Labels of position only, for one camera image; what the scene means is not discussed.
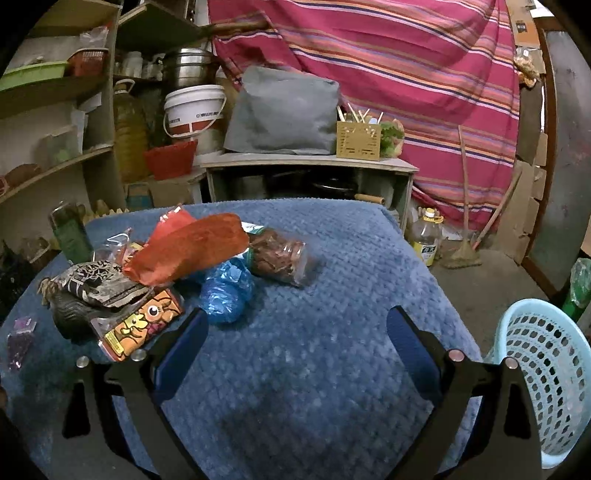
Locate orange cartoon snack wrapper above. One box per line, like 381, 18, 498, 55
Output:
90, 288, 184, 362

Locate black white patterned wrapper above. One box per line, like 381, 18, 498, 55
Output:
37, 261, 154, 345

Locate orange red plastic bag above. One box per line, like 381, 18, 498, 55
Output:
122, 206, 249, 287

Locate light blue plastic basket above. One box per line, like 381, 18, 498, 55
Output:
485, 299, 590, 470

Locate blue plastic bag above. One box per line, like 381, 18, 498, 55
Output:
188, 257, 254, 326

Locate purple small packet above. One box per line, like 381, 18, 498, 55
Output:
7, 317, 37, 370

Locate clear plastic wrapper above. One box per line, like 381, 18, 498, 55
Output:
92, 228, 142, 266

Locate blue knitted table cloth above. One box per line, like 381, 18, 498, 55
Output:
0, 198, 484, 480

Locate green tea jar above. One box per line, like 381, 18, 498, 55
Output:
49, 201, 93, 264

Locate yellow egg tray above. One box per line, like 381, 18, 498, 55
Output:
76, 200, 129, 225

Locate clear jar with nuts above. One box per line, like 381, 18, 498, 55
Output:
242, 222, 308, 287

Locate broom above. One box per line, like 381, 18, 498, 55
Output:
442, 125, 482, 270

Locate low wooden table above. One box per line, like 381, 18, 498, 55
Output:
200, 153, 418, 229

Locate red plastic basket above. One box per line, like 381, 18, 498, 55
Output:
143, 140, 197, 180

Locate clear oil bottle yellow cap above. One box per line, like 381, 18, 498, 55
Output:
410, 208, 444, 267

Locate wooden corner shelf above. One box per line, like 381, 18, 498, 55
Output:
1, 1, 125, 251

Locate white plastic bucket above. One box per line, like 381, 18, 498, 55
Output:
163, 84, 228, 139

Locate grey cloth cover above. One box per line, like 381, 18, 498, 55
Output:
224, 66, 341, 155

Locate steel pot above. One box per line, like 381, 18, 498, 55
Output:
162, 48, 219, 89

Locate yellow utensil holder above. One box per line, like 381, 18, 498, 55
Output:
337, 121, 382, 161

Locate green plastic basin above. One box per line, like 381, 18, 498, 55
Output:
0, 61, 68, 91

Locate red striped curtain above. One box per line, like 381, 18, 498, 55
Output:
207, 0, 520, 229

